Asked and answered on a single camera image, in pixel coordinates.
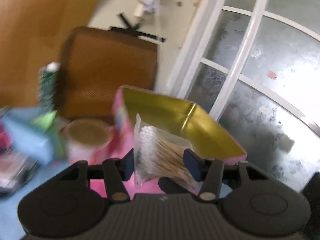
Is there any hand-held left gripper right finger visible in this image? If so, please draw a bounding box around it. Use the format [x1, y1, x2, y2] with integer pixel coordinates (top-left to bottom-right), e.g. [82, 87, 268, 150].
[183, 149, 270, 202]

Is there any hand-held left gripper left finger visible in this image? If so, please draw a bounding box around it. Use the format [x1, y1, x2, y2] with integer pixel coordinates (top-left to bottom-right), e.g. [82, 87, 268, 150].
[59, 151, 135, 203]

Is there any bag of cotton swabs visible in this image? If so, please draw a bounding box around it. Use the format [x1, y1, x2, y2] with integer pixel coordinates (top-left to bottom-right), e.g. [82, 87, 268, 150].
[134, 113, 204, 189]

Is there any pink biscuit tin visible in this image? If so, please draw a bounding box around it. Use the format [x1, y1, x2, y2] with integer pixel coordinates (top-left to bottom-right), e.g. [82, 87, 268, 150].
[111, 85, 248, 167]

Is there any green packet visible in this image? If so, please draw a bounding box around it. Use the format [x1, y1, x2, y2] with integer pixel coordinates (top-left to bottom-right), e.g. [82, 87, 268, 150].
[31, 110, 59, 130]

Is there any blue packet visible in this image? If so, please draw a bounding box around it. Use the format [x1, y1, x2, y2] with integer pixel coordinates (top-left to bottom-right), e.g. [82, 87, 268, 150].
[1, 107, 67, 165]

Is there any white and pink paper cup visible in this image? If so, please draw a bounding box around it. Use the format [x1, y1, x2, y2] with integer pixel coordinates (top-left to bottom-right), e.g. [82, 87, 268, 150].
[65, 119, 114, 164]

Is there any brown woven seat mat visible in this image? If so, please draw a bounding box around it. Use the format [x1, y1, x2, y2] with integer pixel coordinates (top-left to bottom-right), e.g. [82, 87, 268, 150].
[54, 26, 158, 125]

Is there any green drink carton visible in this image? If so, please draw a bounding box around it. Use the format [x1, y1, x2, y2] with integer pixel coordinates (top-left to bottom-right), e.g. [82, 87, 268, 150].
[37, 62, 60, 110]

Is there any dark packet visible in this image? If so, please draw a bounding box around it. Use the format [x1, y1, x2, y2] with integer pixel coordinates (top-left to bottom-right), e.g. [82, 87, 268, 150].
[0, 127, 38, 195]

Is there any blue and pink printed tablecloth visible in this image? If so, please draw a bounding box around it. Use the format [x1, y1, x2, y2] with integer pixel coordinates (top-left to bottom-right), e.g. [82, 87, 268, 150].
[0, 155, 235, 240]

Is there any black tape strip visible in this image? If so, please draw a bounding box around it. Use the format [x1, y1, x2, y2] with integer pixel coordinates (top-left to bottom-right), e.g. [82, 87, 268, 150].
[110, 26, 166, 43]
[117, 12, 140, 29]

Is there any white-framed frosted window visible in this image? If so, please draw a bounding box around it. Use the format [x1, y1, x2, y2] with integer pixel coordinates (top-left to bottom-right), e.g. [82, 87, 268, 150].
[166, 0, 320, 195]

